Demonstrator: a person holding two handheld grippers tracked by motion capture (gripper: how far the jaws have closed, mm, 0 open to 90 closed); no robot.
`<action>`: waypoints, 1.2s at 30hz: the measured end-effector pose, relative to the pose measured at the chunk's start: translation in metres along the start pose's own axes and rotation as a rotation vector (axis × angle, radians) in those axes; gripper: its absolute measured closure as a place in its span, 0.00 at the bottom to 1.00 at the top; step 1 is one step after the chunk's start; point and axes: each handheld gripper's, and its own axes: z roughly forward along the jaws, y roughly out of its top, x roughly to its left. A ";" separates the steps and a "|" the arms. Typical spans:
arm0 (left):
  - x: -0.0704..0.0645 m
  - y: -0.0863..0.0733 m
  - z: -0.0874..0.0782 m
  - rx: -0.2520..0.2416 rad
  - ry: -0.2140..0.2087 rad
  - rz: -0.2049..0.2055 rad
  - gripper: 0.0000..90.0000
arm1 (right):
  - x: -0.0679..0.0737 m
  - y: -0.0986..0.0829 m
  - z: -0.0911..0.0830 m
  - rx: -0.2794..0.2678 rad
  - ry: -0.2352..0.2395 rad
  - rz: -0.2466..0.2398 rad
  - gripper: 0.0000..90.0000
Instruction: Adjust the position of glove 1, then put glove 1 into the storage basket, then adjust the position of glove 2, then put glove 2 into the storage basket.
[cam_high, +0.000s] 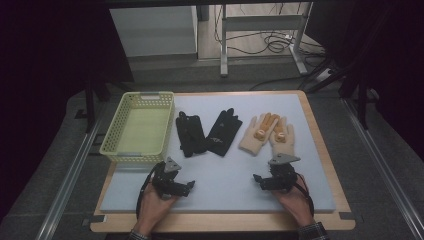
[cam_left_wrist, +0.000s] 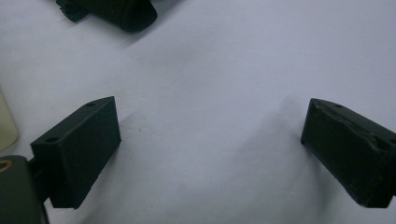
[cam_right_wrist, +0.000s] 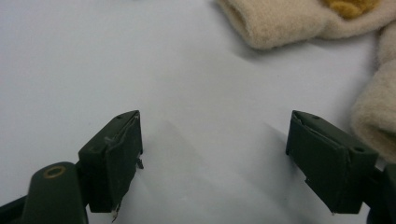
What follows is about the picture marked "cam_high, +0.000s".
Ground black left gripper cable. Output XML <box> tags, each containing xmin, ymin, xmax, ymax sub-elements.
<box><xmin>135</xmin><ymin>162</ymin><xmax>165</xmax><ymax>221</ymax></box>

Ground black stand leg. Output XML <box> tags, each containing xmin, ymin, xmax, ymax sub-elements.
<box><xmin>83</xmin><ymin>79</ymin><xmax>112</xmax><ymax>134</ymax></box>
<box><xmin>339</xmin><ymin>74</ymin><xmax>371</xmax><ymax>131</ymax></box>

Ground person's plaid sleeve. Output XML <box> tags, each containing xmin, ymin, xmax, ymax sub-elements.
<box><xmin>297</xmin><ymin>221</ymin><xmax>332</xmax><ymax>240</ymax></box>
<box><xmin>127</xmin><ymin>229</ymin><xmax>153</xmax><ymax>240</ymax></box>

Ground white metal desk frame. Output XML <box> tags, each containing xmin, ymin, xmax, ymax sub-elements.
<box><xmin>219</xmin><ymin>1</ymin><xmax>314</xmax><ymax>78</ymax></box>

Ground person's right hand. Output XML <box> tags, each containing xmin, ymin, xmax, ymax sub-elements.
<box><xmin>271</xmin><ymin>173</ymin><xmax>316</xmax><ymax>228</ymax></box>

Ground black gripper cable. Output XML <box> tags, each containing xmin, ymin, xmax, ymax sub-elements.
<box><xmin>135</xmin><ymin>162</ymin><xmax>165</xmax><ymax>221</ymax></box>
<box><xmin>293</xmin><ymin>172</ymin><xmax>316</xmax><ymax>218</ymax></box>

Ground person's left hand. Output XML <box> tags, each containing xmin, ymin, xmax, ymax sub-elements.
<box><xmin>134</xmin><ymin>181</ymin><xmax>180</xmax><ymax>235</ymax></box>

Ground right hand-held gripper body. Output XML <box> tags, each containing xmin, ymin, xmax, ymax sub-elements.
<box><xmin>262</xmin><ymin>152</ymin><xmax>301</xmax><ymax>194</ymax></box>

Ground beige knit glove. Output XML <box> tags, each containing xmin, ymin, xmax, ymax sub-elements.
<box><xmin>268</xmin><ymin>116</ymin><xmax>296</xmax><ymax>158</ymax></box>
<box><xmin>238</xmin><ymin>112</ymin><xmax>281</xmax><ymax>157</ymax></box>

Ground person's right plaid sleeve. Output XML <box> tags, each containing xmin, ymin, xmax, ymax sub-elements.
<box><xmin>297</xmin><ymin>221</ymin><xmax>332</xmax><ymax>240</ymax></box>

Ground white cabinet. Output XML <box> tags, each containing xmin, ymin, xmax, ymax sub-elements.
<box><xmin>109</xmin><ymin>5</ymin><xmax>199</xmax><ymax>58</ymax></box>

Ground grey foam mat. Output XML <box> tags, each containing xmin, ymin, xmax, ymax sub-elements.
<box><xmin>99</xmin><ymin>93</ymin><xmax>337</xmax><ymax>214</ymax></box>

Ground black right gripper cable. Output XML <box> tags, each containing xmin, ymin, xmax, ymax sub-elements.
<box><xmin>293</xmin><ymin>172</ymin><xmax>316</xmax><ymax>218</ymax></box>

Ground black floor cables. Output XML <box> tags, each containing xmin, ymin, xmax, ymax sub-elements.
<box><xmin>213</xmin><ymin>4</ymin><xmax>329</xmax><ymax>92</ymax></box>

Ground aluminium rail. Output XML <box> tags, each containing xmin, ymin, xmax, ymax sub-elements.
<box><xmin>341</xmin><ymin>98</ymin><xmax>424</xmax><ymax>239</ymax></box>
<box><xmin>34</xmin><ymin>116</ymin><xmax>103</xmax><ymax>240</ymax></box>

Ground black glove with straps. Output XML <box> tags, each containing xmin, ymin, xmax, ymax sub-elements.
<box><xmin>175</xmin><ymin>110</ymin><xmax>208</xmax><ymax>158</ymax></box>

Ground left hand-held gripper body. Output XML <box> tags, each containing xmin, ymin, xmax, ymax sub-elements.
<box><xmin>151</xmin><ymin>156</ymin><xmax>188</xmax><ymax>200</ymax></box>

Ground pale green plastic basket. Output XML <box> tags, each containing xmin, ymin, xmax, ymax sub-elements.
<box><xmin>99</xmin><ymin>91</ymin><xmax>176</xmax><ymax>164</ymax></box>

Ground black glove with small logo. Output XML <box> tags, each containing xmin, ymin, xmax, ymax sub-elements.
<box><xmin>204</xmin><ymin>107</ymin><xmax>244</xmax><ymax>158</ymax></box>

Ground person's left plaid sleeve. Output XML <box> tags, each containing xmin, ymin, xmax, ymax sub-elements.
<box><xmin>127</xmin><ymin>229</ymin><xmax>153</xmax><ymax>240</ymax></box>

